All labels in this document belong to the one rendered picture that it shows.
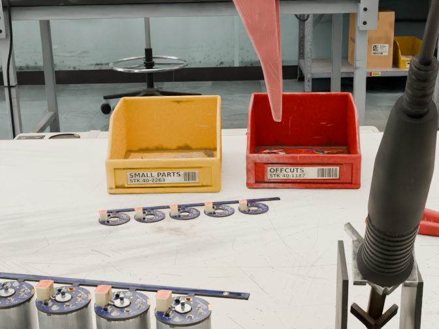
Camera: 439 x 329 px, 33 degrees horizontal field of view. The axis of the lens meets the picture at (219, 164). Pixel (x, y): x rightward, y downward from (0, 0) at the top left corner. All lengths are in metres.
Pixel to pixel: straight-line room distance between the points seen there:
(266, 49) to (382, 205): 0.10
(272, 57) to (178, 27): 4.44
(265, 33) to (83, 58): 4.55
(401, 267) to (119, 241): 0.28
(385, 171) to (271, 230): 0.30
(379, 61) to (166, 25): 1.35
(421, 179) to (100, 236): 0.34
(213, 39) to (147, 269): 4.30
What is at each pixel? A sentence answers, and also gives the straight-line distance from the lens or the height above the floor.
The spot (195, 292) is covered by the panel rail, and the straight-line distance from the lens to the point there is 0.34.
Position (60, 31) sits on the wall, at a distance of 4.88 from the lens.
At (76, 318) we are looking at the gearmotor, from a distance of 0.34.
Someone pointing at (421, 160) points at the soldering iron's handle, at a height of 0.89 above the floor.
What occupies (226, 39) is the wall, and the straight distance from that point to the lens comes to 4.78.
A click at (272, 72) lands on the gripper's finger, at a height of 0.91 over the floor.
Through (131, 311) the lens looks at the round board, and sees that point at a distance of 0.33.
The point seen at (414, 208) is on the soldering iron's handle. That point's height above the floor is 0.87.
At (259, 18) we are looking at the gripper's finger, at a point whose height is 0.93.
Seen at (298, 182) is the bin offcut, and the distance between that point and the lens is 0.65.
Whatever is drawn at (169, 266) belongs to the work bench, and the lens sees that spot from 0.51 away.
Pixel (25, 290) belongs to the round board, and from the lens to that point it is 0.36.
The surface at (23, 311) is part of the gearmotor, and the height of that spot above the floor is 0.81.
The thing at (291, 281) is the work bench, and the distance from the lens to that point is 0.49.
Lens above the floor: 0.97
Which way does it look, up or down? 18 degrees down
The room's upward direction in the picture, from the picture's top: 1 degrees counter-clockwise
